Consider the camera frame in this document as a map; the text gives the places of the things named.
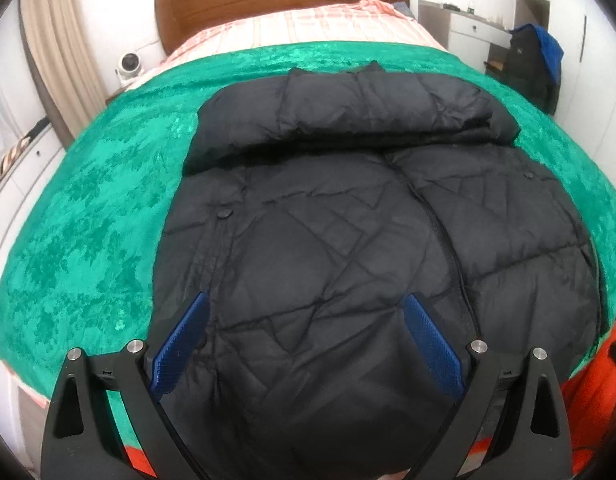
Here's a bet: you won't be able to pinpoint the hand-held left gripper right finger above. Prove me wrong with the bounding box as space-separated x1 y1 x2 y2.
403 292 574 480

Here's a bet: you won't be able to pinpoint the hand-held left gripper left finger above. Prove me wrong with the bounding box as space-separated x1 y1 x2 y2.
40 291 211 480

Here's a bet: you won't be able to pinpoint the black puffer jacket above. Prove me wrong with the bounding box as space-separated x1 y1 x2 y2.
150 60 606 480

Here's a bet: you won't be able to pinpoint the person's red pants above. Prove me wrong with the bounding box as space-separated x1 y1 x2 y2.
120 310 616 480

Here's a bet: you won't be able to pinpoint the green blanket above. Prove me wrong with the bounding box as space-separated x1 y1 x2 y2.
0 40 616 396

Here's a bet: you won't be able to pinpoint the white drawer cabinet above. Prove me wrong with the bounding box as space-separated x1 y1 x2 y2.
0 120 68 281

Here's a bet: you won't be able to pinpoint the striped pillow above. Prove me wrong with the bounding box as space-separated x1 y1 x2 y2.
0 132 36 185

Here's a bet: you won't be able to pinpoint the wooden nightstand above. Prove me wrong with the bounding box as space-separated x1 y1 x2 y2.
104 80 138 107

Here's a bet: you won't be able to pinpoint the dark cloth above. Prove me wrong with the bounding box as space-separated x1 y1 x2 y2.
22 115 51 143

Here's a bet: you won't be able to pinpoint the white wardrobe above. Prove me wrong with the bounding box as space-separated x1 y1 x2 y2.
513 0 616 201

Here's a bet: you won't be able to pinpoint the white sheer curtain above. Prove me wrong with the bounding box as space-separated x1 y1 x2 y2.
0 0 46 161

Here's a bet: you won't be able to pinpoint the blue garment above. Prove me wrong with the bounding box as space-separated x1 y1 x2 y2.
518 22 565 83

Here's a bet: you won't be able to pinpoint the white desk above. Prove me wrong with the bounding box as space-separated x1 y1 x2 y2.
418 0 519 68

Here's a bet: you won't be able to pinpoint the beige curtain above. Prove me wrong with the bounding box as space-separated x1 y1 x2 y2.
18 0 118 148

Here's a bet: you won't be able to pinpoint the pink striped bedsheet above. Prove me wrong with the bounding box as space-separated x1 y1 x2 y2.
128 0 451 91

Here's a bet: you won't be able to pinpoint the wooden headboard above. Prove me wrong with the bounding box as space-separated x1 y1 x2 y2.
154 0 411 58

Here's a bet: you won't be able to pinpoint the white security camera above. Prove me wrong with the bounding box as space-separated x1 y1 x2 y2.
114 51 147 86

